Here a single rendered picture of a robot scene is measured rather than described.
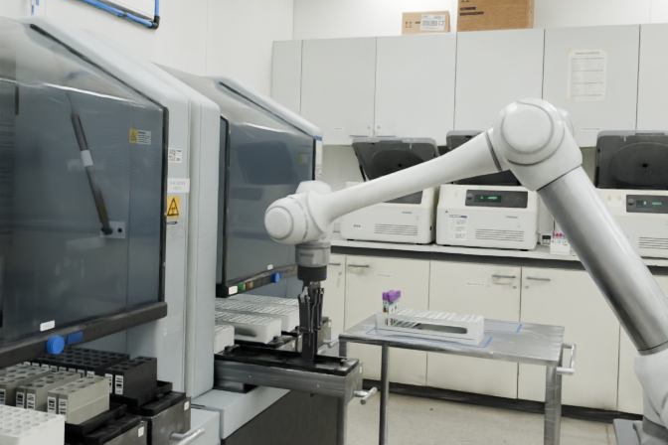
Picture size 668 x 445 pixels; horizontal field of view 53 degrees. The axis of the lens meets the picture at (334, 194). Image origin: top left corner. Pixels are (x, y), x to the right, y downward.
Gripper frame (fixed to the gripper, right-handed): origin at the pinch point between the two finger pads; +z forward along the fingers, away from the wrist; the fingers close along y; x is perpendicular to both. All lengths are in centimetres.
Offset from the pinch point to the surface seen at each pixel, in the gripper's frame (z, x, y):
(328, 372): 3.5, 8.7, 10.2
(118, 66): -65, -32, 37
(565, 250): -7, 60, -220
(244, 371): 5.7, -12.8, 11.3
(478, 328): -2.2, 38.6, -28.5
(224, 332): -2.0, -21.7, 5.5
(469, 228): -16, 9, -225
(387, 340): 2.4, 14.3, -22.8
